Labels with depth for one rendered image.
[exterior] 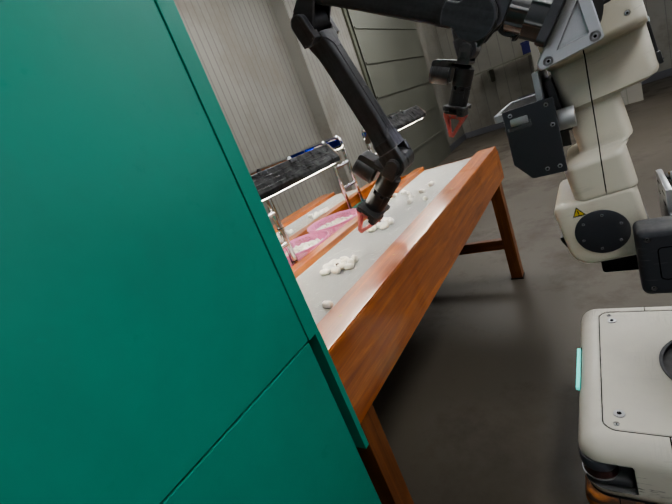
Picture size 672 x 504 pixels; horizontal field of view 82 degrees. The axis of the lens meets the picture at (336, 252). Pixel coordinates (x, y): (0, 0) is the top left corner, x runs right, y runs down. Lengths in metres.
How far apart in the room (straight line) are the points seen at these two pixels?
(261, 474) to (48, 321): 0.34
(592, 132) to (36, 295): 1.00
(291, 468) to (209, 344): 0.24
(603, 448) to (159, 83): 1.15
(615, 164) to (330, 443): 0.79
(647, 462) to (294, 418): 0.81
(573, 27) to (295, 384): 0.74
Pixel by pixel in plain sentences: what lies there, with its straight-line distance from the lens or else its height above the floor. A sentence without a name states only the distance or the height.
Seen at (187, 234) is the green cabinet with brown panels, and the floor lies 1.09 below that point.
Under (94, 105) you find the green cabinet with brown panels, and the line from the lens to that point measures 0.52.
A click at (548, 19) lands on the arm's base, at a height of 1.18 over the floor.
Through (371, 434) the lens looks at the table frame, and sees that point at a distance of 0.93.
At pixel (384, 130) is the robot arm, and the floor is 1.10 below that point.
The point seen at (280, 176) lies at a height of 1.08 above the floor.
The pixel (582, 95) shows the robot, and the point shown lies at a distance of 1.01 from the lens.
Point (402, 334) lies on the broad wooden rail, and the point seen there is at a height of 0.62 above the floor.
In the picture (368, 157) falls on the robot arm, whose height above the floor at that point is 1.05.
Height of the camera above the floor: 1.14
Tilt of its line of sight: 16 degrees down
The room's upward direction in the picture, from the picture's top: 22 degrees counter-clockwise
